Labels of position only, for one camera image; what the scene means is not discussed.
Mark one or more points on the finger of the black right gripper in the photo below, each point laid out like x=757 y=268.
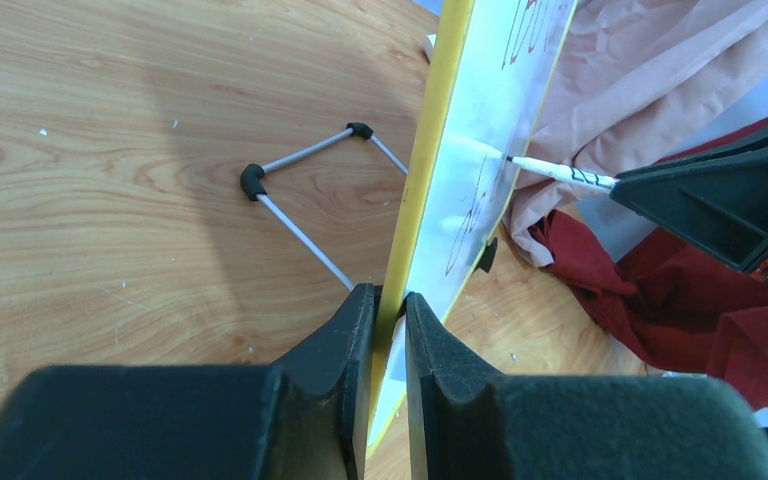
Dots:
x=716 y=201

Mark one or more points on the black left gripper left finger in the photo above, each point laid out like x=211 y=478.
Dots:
x=302 y=416

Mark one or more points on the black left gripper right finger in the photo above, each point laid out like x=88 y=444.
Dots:
x=469 y=420

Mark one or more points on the white marker pen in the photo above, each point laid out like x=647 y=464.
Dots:
x=565 y=174

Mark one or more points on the yellow framed whiteboard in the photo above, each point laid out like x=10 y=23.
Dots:
x=489 y=73

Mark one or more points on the white whiteboard eraser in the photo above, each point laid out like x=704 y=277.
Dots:
x=428 y=46

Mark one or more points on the red hanging garment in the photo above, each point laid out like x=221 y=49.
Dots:
x=674 y=306

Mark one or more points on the pink hanging garment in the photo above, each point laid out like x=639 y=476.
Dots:
x=637 y=81

